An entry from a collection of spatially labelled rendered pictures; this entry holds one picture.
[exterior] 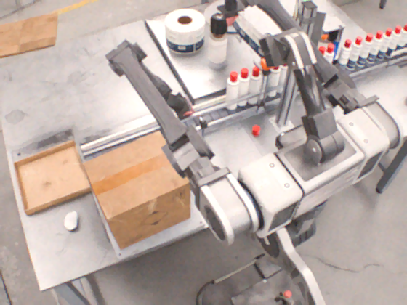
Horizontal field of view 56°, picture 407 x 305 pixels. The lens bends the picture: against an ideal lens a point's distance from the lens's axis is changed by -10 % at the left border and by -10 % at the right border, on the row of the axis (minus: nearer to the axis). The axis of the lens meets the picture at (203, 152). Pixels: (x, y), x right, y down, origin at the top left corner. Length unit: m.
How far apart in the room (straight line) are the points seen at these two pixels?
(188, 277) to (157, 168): 1.12
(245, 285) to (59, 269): 0.98
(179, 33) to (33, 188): 0.99
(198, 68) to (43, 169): 0.87
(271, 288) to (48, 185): 1.19
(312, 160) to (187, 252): 1.61
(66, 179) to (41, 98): 0.52
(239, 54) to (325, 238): 1.23
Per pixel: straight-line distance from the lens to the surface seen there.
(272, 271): 2.18
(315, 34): 1.58
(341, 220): 2.72
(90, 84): 2.14
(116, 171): 1.44
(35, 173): 1.88
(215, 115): 1.87
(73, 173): 1.82
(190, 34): 2.07
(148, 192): 1.38
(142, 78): 1.13
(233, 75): 1.75
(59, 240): 1.69
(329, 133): 0.95
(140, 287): 2.43
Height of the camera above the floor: 2.32
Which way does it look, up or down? 55 degrees down
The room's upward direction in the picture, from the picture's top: 2 degrees clockwise
